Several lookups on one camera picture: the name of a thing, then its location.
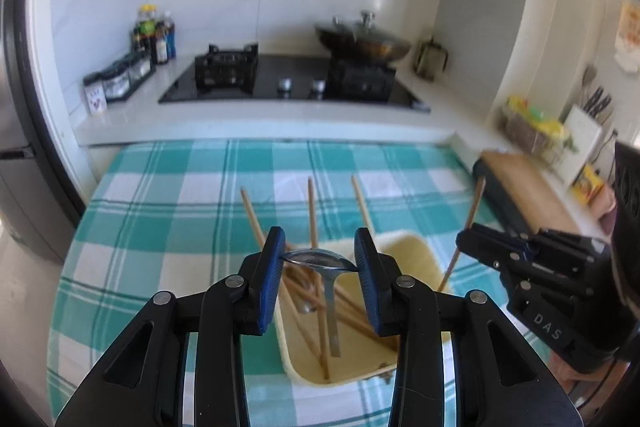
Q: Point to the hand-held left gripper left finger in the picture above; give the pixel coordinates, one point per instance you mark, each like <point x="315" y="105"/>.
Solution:
<point x="270" y="282"/>

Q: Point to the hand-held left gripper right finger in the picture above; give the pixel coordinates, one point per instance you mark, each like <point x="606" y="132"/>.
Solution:
<point x="367" y="287"/>

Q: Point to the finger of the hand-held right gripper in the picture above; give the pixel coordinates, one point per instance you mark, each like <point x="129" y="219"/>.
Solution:
<point x="490" y="252"/>
<point x="515" y="239"/>

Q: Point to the single wooden chopstick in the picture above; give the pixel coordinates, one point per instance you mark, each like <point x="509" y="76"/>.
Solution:
<point x="474" y="207"/>

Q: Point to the metal spoon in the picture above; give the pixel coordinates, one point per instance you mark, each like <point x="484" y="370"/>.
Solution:
<point x="320" y="258"/>

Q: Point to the cream ribbed utensil box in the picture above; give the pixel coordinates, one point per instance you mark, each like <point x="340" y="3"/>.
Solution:
<point x="425" y="257"/>

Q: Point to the bundle of wooden chopsticks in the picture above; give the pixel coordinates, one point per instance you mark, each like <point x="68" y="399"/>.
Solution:
<point x="313" y="217"/>

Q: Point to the wooden cutting board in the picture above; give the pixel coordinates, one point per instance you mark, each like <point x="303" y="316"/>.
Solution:
<point x="535" y="187"/>

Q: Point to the yellow packet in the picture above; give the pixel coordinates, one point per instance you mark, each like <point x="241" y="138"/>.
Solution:
<point x="589" y="184"/>

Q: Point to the yellow plastic bag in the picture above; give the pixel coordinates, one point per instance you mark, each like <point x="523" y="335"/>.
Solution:
<point x="547" y="127"/>

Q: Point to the white knife block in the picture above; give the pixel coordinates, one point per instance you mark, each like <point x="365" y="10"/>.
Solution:
<point x="582" y="142"/>

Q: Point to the teal checked tablecloth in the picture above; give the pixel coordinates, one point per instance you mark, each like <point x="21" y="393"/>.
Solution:
<point x="150" y="217"/>

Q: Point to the silver stove knob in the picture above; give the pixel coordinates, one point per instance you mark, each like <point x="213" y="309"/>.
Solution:
<point x="285" y="86"/>
<point x="318" y="87"/>

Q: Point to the black burner grate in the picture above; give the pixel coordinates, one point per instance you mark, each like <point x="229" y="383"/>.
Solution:
<point x="225" y="67"/>
<point x="362" y="79"/>

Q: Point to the black glass gas stove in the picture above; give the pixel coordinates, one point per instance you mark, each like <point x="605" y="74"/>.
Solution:
<point x="280" y="67"/>

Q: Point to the dark wok pan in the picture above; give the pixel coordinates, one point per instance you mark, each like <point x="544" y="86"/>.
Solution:
<point x="370" y="49"/>

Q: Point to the black lid seasoning container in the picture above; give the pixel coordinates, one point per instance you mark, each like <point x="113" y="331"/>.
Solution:
<point x="117" y="84"/>
<point x="140" y="69"/>

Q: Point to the glass wok lid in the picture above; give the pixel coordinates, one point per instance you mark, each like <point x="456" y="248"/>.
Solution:
<point x="365" y="32"/>

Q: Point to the white label spice jar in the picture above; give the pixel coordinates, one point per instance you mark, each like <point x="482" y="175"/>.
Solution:
<point x="95" y="97"/>

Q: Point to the blue label bottle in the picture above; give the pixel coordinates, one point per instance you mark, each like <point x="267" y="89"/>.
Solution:
<point x="171" y="37"/>

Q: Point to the grey refrigerator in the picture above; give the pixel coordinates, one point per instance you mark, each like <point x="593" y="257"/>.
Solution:
<point x="30" y="132"/>

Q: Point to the green label oil bottle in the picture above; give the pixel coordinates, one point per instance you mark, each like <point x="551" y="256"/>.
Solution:
<point x="147" y="24"/>

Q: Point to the yellow wall sticker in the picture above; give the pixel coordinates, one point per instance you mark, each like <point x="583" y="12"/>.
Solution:
<point x="631" y="37"/>

